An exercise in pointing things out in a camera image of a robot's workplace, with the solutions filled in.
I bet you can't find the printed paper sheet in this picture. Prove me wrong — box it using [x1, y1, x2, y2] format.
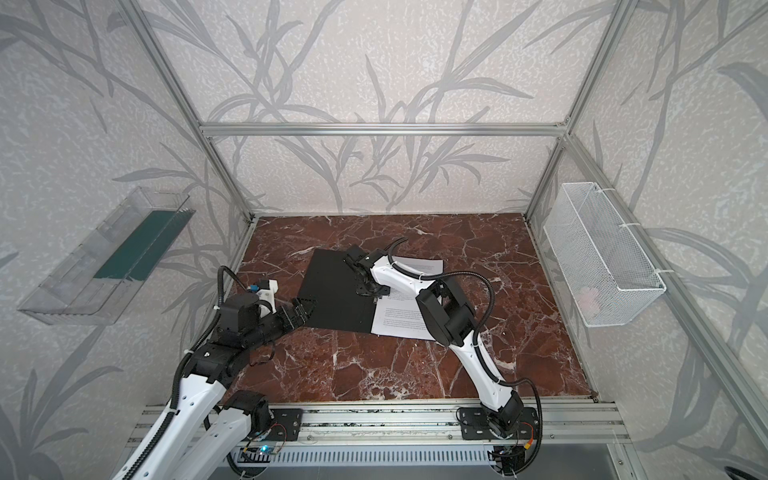
[371, 256, 444, 341]

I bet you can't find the white black file folder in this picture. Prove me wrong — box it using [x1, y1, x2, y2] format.
[296, 248, 445, 341]

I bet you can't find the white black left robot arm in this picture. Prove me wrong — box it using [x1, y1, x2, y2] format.
[115, 292, 316, 479]

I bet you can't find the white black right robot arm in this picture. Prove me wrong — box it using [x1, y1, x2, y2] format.
[344, 238, 524, 439]

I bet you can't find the green circuit board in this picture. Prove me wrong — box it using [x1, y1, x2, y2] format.
[238, 444, 280, 464]

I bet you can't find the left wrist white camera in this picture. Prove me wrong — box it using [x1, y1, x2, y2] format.
[249, 279, 278, 317]

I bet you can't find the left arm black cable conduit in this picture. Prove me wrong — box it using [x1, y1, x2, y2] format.
[119, 265, 250, 480]

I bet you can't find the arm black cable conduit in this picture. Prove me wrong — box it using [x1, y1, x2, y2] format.
[386, 236, 544, 475]
[119, 265, 250, 480]

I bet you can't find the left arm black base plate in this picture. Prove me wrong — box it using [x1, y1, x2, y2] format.
[259, 408, 304, 442]

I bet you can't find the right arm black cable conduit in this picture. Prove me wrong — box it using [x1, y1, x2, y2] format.
[386, 236, 544, 475]

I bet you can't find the clear plastic wall tray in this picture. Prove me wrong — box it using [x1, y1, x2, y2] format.
[18, 187, 195, 326]

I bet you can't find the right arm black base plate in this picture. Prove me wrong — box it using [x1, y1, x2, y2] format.
[456, 407, 539, 441]

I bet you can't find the white wire mesh basket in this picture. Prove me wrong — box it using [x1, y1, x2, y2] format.
[544, 182, 666, 328]

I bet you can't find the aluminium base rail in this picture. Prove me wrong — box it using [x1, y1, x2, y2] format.
[128, 400, 631, 448]

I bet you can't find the aluminium cage frame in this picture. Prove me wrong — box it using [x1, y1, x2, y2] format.
[118, 1, 767, 444]

